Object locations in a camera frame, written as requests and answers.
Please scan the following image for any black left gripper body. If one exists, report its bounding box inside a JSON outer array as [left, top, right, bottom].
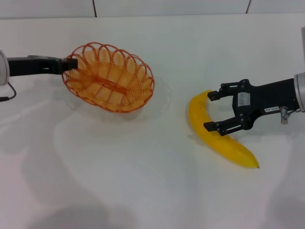
[[7, 55, 59, 78]]

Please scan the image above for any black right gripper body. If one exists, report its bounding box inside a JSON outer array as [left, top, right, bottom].
[[232, 77, 302, 131]]

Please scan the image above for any yellow plastic banana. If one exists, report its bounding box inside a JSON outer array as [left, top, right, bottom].
[[188, 90, 260, 169]]

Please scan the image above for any orange wire basket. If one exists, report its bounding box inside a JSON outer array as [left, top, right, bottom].
[[61, 42, 155, 114]]

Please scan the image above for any silver right gripper cable plug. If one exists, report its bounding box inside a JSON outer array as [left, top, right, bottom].
[[280, 106, 301, 125]]

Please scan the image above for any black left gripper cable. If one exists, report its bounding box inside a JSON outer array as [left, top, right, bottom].
[[0, 82, 17, 102]]

